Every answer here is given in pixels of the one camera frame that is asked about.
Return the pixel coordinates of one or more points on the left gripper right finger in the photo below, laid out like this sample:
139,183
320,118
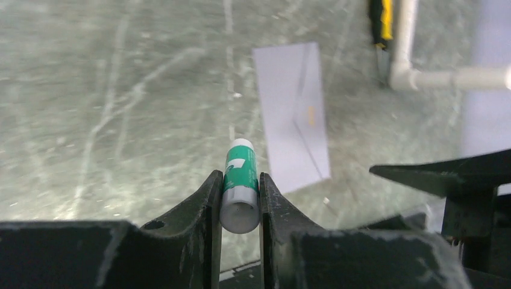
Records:
298,253

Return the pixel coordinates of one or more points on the grey envelope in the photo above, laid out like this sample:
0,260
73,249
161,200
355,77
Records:
289,83

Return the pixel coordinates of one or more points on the white PVC pipe frame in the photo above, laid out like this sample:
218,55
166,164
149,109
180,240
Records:
463,45

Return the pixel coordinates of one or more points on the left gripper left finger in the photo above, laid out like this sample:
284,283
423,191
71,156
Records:
179,249

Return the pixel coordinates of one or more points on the yellow black screwdriver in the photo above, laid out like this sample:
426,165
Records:
380,13

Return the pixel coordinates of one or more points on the green glue stick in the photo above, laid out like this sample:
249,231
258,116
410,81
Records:
239,212

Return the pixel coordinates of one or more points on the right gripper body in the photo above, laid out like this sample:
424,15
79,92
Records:
480,222

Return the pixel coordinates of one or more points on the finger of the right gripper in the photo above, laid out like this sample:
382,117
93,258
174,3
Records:
457,177

